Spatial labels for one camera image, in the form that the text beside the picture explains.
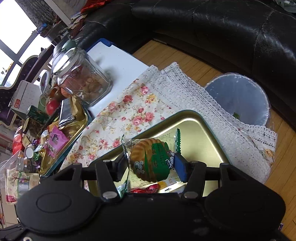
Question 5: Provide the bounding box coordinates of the red candy packet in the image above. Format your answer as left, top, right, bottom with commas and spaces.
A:
130, 183, 160, 194

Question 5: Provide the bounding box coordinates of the green cookie packet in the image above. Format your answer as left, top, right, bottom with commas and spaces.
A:
122, 128, 181, 193

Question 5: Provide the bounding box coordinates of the yellow silver snack packet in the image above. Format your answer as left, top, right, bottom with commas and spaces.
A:
158, 177, 187, 193

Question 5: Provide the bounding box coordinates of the gold tin with snacks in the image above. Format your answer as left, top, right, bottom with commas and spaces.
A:
39, 107, 91, 177

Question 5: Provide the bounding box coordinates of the pink snack packet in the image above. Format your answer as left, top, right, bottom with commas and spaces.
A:
45, 126, 69, 158

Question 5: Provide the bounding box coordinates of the silver foil snack packet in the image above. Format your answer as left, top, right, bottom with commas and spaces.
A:
58, 98, 75, 128

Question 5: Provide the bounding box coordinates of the floral tablecloth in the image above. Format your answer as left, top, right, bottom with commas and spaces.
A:
62, 63, 277, 183

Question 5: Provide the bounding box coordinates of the white trash bin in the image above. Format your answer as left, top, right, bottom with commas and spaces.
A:
205, 73, 270, 126

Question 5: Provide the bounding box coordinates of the clear plastic bag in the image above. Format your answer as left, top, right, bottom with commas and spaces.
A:
0, 151, 25, 179

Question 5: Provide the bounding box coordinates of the beige tree snack bag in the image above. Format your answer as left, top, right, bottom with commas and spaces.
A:
5, 169, 40, 205

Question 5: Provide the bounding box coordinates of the green drink can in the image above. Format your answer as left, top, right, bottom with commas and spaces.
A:
27, 105, 50, 124

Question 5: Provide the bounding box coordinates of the glass jar with nuts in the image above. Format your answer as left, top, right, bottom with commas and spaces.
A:
52, 47, 113, 106

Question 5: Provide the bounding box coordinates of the desk calendar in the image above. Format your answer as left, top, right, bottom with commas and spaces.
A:
11, 80, 41, 120

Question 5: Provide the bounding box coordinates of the black leather sofa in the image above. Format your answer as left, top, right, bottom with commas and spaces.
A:
75, 1, 295, 126

